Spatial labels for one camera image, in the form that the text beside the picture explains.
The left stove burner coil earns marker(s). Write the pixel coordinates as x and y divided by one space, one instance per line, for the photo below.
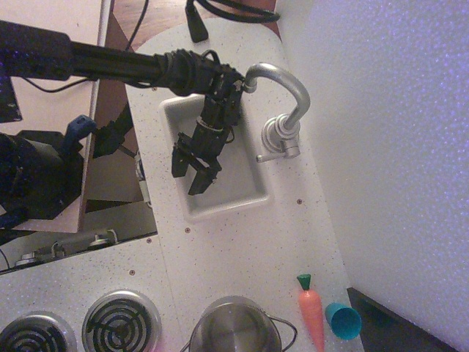
38 331

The orange toy carrot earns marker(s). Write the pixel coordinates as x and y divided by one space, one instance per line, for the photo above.
311 310

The right stove burner coil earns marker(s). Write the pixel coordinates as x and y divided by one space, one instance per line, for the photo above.
122 320

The stainless steel pot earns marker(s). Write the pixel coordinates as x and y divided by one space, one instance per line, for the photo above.
236 323

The white toy sink basin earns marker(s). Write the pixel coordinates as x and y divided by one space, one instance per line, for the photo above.
241 183

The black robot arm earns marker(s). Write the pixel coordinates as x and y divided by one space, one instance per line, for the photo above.
30 52

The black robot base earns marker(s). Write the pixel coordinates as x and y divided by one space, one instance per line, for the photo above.
42 171

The teal plastic cup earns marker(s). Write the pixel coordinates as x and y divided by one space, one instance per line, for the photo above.
344 321

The stove burner coil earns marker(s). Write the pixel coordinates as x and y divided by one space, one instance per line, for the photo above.
38 331
122 320

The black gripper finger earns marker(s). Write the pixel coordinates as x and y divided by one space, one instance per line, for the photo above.
203 179
180 160

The silver curved faucet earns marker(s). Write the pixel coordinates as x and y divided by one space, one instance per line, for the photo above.
280 134

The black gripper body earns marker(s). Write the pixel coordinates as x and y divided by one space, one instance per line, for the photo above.
220 112

